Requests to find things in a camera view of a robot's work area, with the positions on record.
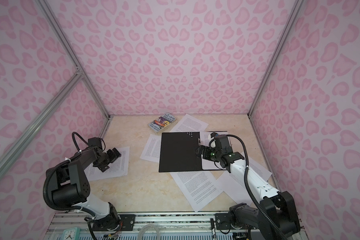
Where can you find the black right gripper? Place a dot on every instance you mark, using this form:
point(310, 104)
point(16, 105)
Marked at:
point(207, 152)

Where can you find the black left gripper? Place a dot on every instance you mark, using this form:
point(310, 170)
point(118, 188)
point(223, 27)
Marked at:
point(113, 156)

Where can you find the printed paper sheet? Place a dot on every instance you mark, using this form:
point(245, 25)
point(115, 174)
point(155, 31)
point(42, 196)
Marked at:
point(189, 124)
point(199, 188)
point(234, 187)
point(117, 169)
point(152, 149)
point(205, 138)

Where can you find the white and black folder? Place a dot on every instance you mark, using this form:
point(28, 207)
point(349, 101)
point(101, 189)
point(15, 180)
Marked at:
point(178, 152)

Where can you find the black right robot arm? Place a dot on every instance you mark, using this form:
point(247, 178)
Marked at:
point(275, 213)

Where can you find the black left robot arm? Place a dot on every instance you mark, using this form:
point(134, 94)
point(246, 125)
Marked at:
point(67, 188)

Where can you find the colourful paperback book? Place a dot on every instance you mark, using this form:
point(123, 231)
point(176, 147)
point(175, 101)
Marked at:
point(162, 123)

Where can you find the black marker pen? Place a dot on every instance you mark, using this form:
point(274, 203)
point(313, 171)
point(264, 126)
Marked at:
point(213, 230)

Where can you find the small teal alarm clock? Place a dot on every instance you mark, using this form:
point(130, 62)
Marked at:
point(71, 234)

